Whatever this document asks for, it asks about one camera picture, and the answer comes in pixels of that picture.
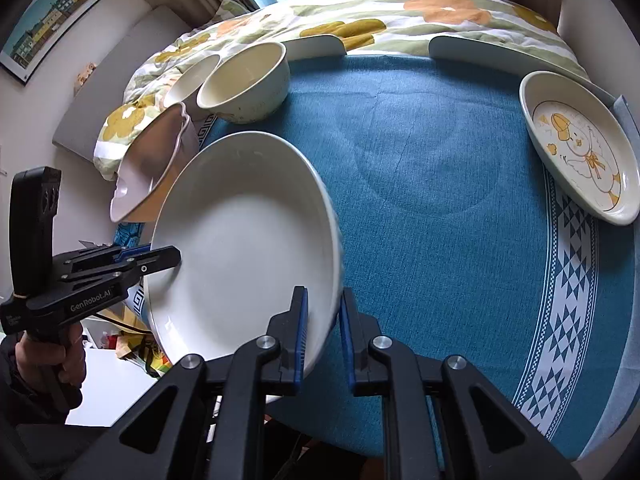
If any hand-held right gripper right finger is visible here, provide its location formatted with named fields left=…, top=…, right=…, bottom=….
left=339, top=289, right=583, bottom=480

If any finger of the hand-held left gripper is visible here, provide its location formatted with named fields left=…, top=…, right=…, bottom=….
left=57, top=245, right=151, bottom=268
left=62, top=246, right=182, bottom=293

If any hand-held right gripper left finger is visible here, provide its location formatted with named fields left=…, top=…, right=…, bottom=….
left=65, top=286, right=309, bottom=480

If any large white plate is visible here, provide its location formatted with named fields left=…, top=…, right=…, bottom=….
left=144, top=131, right=345, bottom=401

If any brown plate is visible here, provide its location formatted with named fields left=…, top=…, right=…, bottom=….
left=109, top=101, right=201, bottom=223

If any cream ceramic bowl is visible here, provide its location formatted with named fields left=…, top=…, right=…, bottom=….
left=196, top=41, right=291, bottom=125
left=162, top=54, right=222, bottom=110

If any cream duck-print plate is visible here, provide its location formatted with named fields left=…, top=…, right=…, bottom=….
left=519, top=71, right=640, bottom=226

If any person's left hand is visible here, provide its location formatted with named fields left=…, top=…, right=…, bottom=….
left=14, top=321, right=87, bottom=387

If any colourful patterned cloth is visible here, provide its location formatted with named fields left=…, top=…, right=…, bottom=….
left=114, top=220, right=151, bottom=331

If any yellow printed bag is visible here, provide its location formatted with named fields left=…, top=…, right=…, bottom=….
left=116, top=310, right=173, bottom=378

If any blue patterned tablecloth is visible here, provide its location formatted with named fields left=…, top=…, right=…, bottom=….
left=115, top=52, right=640, bottom=461

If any grey padded panel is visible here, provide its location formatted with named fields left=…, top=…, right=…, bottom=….
left=52, top=5, right=201, bottom=163

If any framed town picture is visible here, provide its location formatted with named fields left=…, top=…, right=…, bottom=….
left=0, top=0, right=112, bottom=86

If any white plate rim left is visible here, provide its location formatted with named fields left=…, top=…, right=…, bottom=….
left=287, top=35, right=348, bottom=61

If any white plate rim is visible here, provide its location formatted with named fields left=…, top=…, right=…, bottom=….
left=287, top=35, right=348, bottom=61
left=429, top=35, right=613, bottom=106

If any white plate rim top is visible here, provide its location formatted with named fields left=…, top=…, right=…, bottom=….
left=429, top=35, right=613, bottom=106

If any floral blanket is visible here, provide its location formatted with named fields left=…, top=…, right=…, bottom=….
left=93, top=0, right=591, bottom=181

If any black cable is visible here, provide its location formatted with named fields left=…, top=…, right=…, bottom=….
left=94, top=309, right=151, bottom=335

